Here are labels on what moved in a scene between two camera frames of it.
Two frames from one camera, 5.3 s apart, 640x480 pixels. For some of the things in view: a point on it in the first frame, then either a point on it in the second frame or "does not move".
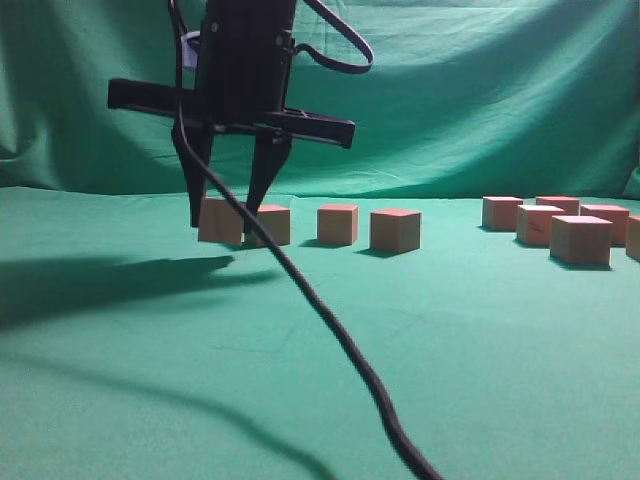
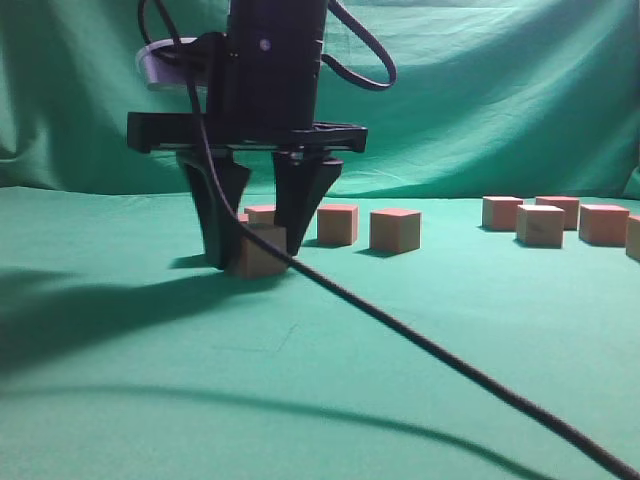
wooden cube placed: (395, 231) does not move
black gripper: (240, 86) -> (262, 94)
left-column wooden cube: (338, 224) does not move
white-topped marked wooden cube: (534, 223) does not move
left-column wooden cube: (581, 239) -> (257, 261)
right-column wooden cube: (632, 237) does not move
